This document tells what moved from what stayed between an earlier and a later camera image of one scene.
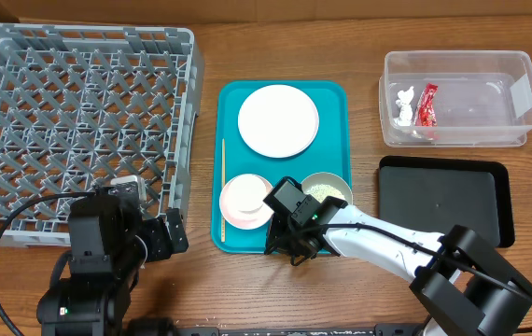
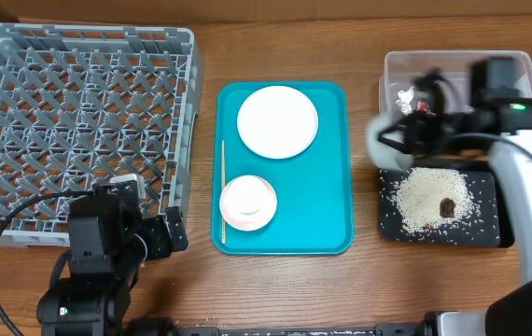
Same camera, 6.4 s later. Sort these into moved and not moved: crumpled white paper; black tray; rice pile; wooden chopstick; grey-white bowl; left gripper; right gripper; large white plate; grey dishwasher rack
Moved: right gripper; rice pile; grey-white bowl
Not moved: black tray; large white plate; grey dishwasher rack; left gripper; crumpled white paper; wooden chopstick
